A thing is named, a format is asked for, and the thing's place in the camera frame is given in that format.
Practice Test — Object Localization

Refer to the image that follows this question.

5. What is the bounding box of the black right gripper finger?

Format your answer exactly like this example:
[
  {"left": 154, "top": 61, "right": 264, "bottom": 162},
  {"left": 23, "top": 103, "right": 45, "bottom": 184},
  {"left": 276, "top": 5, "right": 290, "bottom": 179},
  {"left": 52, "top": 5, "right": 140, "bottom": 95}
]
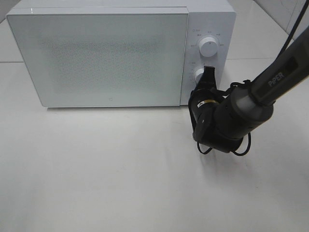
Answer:
[{"left": 199, "top": 66, "right": 216, "bottom": 87}]

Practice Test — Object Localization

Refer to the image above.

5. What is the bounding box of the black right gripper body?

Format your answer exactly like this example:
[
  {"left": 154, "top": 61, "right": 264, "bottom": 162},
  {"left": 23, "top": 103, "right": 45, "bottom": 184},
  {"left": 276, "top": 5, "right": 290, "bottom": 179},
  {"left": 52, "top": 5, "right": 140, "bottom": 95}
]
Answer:
[{"left": 188, "top": 84, "right": 225, "bottom": 135}]

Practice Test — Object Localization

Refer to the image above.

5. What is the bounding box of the white microwave knob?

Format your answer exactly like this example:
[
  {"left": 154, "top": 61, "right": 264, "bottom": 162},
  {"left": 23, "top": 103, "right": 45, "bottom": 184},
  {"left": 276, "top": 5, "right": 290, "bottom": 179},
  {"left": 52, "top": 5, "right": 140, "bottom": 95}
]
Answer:
[
  {"left": 198, "top": 35, "right": 219, "bottom": 58},
  {"left": 194, "top": 68, "right": 204, "bottom": 84}
]

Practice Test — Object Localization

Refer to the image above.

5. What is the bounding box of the white microwave door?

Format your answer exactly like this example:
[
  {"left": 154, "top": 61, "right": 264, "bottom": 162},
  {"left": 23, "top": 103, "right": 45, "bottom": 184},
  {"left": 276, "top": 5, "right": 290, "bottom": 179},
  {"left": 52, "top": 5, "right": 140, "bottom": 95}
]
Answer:
[{"left": 7, "top": 7, "right": 188, "bottom": 107}]

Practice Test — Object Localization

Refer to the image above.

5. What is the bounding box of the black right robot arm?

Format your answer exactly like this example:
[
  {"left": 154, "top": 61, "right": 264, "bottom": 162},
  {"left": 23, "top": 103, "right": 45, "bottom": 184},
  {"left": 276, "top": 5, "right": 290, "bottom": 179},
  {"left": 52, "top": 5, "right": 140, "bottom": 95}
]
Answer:
[{"left": 188, "top": 29, "right": 309, "bottom": 156}]

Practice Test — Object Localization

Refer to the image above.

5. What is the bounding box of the white microwave oven body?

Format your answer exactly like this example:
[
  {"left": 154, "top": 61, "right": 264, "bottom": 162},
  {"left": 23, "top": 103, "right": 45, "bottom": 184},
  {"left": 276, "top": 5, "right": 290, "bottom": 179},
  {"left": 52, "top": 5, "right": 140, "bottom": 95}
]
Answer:
[{"left": 6, "top": 0, "right": 236, "bottom": 106}]

